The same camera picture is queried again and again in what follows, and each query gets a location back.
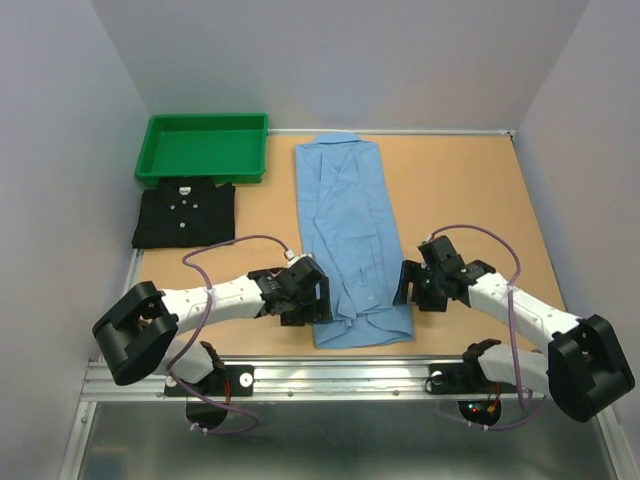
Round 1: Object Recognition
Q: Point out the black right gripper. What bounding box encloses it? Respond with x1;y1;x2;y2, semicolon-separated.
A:
391;259;446;312

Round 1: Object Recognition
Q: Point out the light blue long sleeve shirt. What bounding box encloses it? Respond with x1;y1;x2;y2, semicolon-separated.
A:
295;132;414;349

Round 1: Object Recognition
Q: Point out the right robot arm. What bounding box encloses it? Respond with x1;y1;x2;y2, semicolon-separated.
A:
394;236;636;422

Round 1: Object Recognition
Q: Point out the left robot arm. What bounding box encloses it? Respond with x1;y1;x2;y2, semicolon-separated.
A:
92;255;332;394

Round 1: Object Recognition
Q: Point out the folded black shirt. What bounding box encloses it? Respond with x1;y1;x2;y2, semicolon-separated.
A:
131;177;236;250

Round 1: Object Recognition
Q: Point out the green plastic tray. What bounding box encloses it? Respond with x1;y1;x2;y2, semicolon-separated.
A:
135;113;269;188

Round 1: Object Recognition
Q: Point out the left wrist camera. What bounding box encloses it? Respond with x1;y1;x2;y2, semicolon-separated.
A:
284;249;315;267

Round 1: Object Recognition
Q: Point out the aluminium mounting rail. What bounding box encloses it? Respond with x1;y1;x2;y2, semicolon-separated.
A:
79;355;614;402

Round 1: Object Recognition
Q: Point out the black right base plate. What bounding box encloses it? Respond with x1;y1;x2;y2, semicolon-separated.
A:
425;362;515;395

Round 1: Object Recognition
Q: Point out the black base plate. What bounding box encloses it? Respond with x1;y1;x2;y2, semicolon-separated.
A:
163;364;255;399
425;362;515;395

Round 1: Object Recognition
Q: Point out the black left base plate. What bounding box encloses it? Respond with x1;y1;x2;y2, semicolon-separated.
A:
163;364;255;399

